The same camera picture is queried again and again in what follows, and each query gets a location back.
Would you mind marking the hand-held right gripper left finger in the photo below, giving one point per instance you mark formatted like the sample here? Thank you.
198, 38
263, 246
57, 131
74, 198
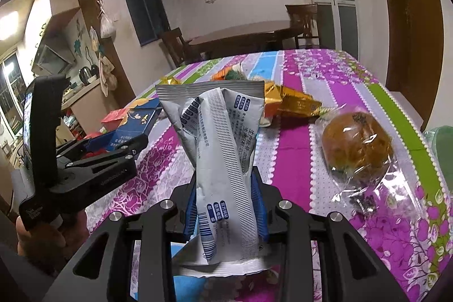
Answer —
189, 213

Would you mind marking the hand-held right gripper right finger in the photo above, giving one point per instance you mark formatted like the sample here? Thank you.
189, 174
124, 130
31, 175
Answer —
260, 213

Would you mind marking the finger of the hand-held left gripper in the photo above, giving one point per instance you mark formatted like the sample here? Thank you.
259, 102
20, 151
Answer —
131, 143
106, 158

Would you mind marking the silver white snack wrapper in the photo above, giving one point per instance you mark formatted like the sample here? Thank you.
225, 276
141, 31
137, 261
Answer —
219, 146

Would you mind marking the brown bun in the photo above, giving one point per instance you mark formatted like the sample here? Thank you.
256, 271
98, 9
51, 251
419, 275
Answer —
357, 142

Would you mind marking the person's left hand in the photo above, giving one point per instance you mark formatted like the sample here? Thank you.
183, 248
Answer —
53, 245

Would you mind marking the blue gold cardboard box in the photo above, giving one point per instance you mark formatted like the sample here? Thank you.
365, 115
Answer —
136, 121

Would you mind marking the red printed packet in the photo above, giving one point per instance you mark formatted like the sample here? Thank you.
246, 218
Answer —
114, 116

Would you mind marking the striped floral tablecloth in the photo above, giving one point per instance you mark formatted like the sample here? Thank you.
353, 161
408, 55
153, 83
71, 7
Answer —
293, 164

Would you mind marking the small yellow candy wrapper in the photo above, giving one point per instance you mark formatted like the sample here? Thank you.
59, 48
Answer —
169, 79

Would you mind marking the black electric kettle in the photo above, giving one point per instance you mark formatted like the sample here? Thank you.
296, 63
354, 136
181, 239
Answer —
87, 73

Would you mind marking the kitchen range hood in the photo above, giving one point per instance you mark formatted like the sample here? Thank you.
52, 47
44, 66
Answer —
53, 59

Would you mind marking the dark wooden chair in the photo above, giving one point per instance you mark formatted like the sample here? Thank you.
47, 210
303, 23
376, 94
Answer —
175, 45
302, 20

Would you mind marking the gold foil snack wrapper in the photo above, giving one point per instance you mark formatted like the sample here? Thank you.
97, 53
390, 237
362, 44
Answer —
297, 102

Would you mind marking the orange green snack wrapper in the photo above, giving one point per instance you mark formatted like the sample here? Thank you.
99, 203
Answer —
226, 73

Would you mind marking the hanging clear plastic bag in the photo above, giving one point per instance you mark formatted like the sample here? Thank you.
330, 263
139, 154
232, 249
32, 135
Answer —
106, 26

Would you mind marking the dark blue framed window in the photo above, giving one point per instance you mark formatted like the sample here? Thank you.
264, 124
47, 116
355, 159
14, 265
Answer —
141, 1

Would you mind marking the dark wooden dining table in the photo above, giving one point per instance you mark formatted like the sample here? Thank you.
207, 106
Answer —
244, 35

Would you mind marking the brown wooden door frame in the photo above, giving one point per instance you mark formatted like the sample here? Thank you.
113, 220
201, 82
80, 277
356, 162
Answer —
403, 22

